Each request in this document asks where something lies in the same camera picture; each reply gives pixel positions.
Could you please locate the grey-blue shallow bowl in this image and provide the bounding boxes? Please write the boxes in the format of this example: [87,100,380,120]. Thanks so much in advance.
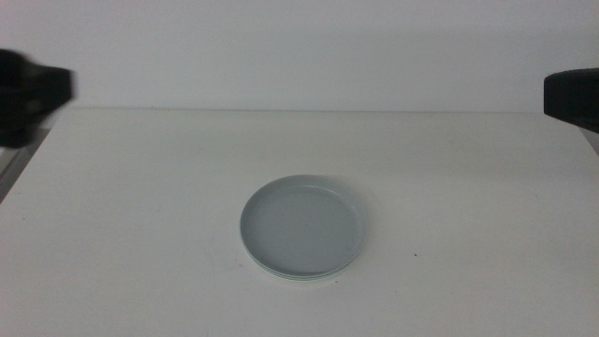
[239,174,369,278]

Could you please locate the pale green shallow bowl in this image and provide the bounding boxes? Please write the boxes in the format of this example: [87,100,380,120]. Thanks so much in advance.
[241,241,365,281]

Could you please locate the white shallow bowl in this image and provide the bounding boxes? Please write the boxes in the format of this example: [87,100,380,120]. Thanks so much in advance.
[243,247,359,284]

